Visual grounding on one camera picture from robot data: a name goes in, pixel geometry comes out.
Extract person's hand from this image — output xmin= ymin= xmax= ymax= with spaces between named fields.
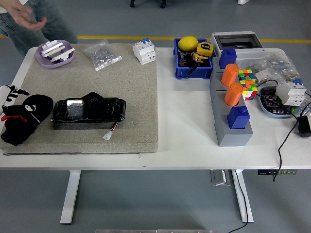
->
xmin=4 ymin=3 xmax=47 ymax=31

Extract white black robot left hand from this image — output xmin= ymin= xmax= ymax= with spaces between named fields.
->
xmin=0 ymin=84 xmax=30 ymax=116

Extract glossy black panel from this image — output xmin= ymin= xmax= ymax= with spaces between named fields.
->
xmin=50 ymin=91 xmax=127 ymax=130

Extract table control panel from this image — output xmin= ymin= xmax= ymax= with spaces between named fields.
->
xmin=257 ymin=169 xmax=298 ymax=176

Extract person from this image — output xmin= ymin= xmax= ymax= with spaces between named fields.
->
xmin=0 ymin=0 xmax=78 ymax=58

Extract purple tray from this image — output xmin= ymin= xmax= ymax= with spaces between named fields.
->
xmin=35 ymin=39 xmax=75 ymax=69

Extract clear bag of screws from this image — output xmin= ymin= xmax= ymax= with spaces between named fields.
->
xmin=80 ymin=39 xmax=123 ymax=72

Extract grey-brown mat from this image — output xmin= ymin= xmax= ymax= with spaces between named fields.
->
xmin=0 ymin=43 xmax=160 ymax=155

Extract white table leg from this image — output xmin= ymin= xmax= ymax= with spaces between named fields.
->
xmin=60 ymin=169 xmax=82 ymax=225
xmin=231 ymin=169 xmax=255 ymax=223

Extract white circuit breaker blue levers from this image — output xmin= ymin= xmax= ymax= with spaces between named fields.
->
xmin=132 ymin=37 xmax=156 ymax=66
xmin=276 ymin=79 xmax=307 ymax=107

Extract black chair castors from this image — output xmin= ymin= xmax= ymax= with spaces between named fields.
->
xmin=129 ymin=0 xmax=167 ymax=9

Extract black hand tool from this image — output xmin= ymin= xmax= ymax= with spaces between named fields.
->
xmin=178 ymin=48 xmax=199 ymax=76

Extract yellow lemon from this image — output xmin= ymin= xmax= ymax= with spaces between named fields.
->
xmin=178 ymin=35 xmax=199 ymax=52

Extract blue plastic bin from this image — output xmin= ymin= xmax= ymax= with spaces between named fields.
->
xmin=173 ymin=38 xmax=214 ymax=80

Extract yellow black tape measure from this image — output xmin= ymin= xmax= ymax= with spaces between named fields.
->
xmin=190 ymin=52 xmax=207 ymax=65

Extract blue block with knob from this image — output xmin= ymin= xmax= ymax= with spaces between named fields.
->
xmin=218 ymin=47 xmax=237 ymax=70
xmin=226 ymin=106 xmax=251 ymax=130

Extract orange cylinder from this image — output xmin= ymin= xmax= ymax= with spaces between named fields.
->
xmin=224 ymin=82 xmax=244 ymax=107
xmin=220 ymin=64 xmax=240 ymax=87

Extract multicoloured puzzle cube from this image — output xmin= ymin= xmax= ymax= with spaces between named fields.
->
xmin=237 ymin=69 xmax=257 ymax=84

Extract long grey holder base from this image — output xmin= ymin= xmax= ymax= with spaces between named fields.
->
xmin=209 ymin=57 xmax=254 ymax=147

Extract puzzle cube with white face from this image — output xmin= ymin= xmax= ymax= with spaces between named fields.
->
xmin=239 ymin=80 xmax=259 ymax=101

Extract clear bag of parts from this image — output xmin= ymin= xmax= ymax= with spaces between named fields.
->
xmin=302 ymin=92 xmax=311 ymax=118
xmin=252 ymin=50 xmax=301 ymax=84

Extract light blue tray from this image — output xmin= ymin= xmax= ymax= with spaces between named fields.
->
xmin=257 ymin=86 xmax=301 ymax=119

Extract dark electronic module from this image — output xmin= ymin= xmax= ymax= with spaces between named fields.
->
xmin=261 ymin=88 xmax=292 ymax=115

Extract black power adapter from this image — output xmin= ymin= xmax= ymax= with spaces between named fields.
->
xmin=294 ymin=116 xmax=311 ymax=139

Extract white switch plate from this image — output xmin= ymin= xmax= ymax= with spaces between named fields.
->
xmin=40 ymin=40 xmax=64 ymax=58
xmin=50 ymin=48 xmax=75 ymax=63

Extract white connector with wires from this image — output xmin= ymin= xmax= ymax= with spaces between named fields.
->
xmin=102 ymin=121 xmax=120 ymax=141

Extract grey electrical enclosure box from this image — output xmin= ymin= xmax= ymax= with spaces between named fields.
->
xmin=210 ymin=31 xmax=265 ymax=68

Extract silver metal bracket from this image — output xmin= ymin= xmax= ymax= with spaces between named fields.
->
xmin=210 ymin=169 xmax=231 ymax=187

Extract black cable under table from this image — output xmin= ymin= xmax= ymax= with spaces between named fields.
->
xmin=228 ymin=169 xmax=249 ymax=233

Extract black adapter cord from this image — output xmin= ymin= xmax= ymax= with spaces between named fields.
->
xmin=272 ymin=114 xmax=301 ymax=183

